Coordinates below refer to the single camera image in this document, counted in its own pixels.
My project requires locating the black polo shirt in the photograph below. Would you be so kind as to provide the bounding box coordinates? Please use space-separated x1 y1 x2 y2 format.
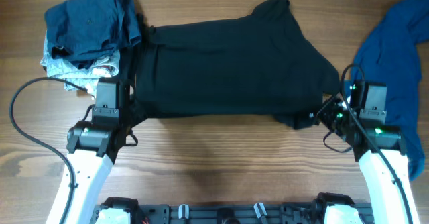
132 0 340 129

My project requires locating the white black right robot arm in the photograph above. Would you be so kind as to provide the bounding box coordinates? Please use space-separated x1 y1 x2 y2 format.
316 80 420 223

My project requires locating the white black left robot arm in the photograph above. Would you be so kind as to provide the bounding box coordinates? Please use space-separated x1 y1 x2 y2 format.
46 78 138 223

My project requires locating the folded black garment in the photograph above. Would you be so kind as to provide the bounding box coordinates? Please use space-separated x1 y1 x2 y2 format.
118 13 147 82

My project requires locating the folded light grey garment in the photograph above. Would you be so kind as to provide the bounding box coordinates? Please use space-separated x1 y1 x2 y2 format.
40 38 120 96

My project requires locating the folded navy blue shirt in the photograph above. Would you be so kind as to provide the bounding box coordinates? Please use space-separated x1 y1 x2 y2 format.
44 0 141 68

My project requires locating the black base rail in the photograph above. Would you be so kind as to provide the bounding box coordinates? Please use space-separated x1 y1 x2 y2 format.
90 202 375 224

